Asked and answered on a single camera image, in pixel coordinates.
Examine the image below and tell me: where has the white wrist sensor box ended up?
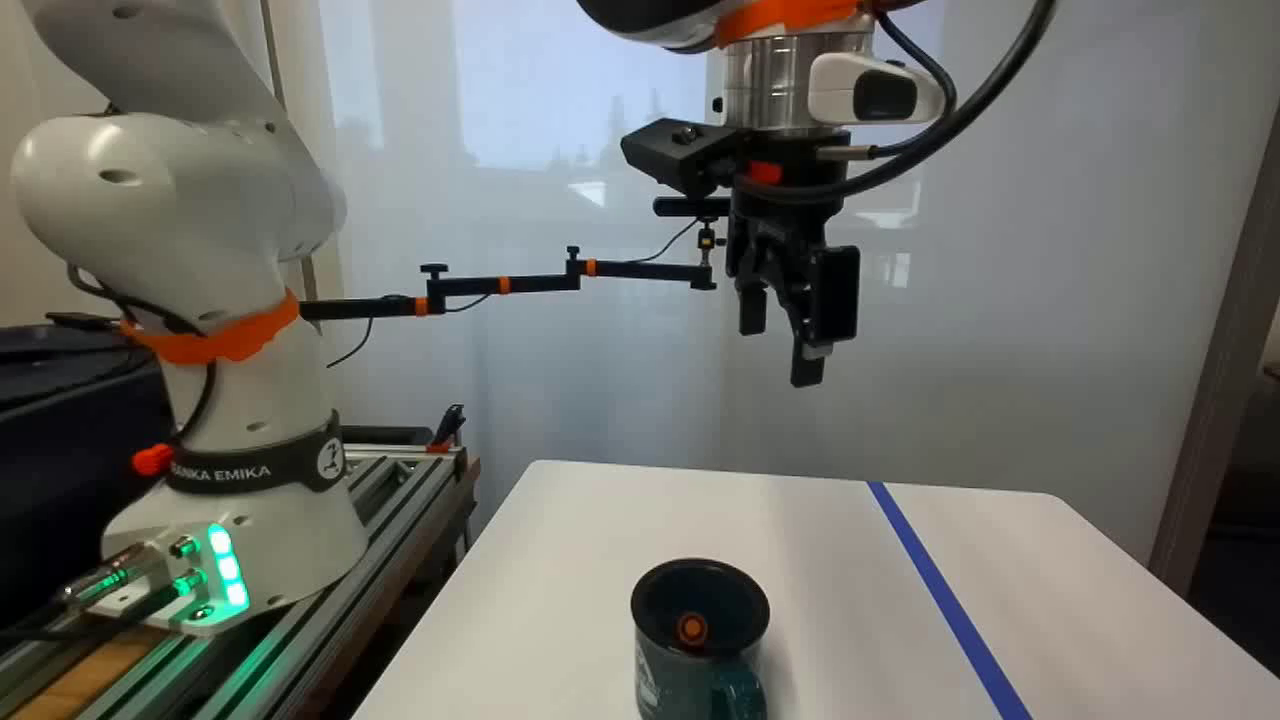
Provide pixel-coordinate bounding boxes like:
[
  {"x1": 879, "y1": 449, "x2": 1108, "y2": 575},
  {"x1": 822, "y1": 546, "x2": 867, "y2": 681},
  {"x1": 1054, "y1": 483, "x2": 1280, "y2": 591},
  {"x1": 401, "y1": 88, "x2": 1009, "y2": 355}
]
[{"x1": 810, "y1": 47, "x2": 944, "y2": 136}]

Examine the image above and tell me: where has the black equipment case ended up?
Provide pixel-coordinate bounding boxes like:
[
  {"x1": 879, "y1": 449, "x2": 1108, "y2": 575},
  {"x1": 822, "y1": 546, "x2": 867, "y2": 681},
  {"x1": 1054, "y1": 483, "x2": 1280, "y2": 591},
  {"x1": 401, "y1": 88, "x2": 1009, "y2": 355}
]
[{"x1": 0, "y1": 316, "x2": 175, "y2": 632}]

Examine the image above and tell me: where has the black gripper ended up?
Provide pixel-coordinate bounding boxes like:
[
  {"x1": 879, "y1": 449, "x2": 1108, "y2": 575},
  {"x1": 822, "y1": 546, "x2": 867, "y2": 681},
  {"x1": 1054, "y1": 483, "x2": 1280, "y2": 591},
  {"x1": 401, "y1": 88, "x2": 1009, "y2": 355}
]
[{"x1": 726, "y1": 156, "x2": 864, "y2": 391}]

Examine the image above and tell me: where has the dark teal speckled mug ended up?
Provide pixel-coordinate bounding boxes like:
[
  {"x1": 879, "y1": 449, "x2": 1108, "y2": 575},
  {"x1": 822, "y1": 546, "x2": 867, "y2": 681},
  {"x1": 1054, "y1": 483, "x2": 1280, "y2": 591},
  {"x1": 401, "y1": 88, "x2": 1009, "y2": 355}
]
[{"x1": 630, "y1": 556, "x2": 777, "y2": 720}]

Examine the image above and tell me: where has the orange cable clip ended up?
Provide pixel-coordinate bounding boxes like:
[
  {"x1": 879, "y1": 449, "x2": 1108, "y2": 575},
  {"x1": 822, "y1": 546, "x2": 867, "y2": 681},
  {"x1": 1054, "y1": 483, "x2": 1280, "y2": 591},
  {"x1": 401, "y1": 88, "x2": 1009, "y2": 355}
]
[{"x1": 128, "y1": 440, "x2": 182, "y2": 483}]

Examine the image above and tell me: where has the aluminium rail robot base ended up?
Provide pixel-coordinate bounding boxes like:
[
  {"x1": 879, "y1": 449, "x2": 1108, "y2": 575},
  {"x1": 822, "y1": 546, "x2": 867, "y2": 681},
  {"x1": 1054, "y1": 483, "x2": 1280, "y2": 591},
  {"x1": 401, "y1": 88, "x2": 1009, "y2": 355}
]
[{"x1": 0, "y1": 437, "x2": 480, "y2": 720}]

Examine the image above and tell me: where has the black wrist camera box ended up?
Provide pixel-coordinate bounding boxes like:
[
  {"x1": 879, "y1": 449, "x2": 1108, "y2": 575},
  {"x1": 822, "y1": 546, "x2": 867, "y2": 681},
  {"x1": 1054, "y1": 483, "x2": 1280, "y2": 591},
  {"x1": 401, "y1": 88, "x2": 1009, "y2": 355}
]
[{"x1": 617, "y1": 118, "x2": 751, "y2": 223}]

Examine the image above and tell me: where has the blue tape strip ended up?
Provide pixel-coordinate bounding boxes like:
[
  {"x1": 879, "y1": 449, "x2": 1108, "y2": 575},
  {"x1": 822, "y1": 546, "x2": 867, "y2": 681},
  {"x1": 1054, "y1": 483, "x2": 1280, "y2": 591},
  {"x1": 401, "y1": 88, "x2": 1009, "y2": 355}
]
[{"x1": 864, "y1": 475, "x2": 1039, "y2": 720}]

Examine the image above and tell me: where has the black camera mount rod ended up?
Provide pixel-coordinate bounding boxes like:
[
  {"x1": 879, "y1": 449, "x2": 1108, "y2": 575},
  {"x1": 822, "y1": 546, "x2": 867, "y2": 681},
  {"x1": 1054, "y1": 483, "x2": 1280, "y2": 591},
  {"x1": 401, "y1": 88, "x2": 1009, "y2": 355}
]
[{"x1": 298, "y1": 242, "x2": 726, "y2": 323}]

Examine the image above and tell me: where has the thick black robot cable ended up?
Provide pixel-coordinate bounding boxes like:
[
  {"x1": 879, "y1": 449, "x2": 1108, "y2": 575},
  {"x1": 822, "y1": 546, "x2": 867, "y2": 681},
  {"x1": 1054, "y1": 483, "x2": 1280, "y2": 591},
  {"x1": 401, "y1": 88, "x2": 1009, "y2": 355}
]
[{"x1": 798, "y1": 0, "x2": 1065, "y2": 205}]

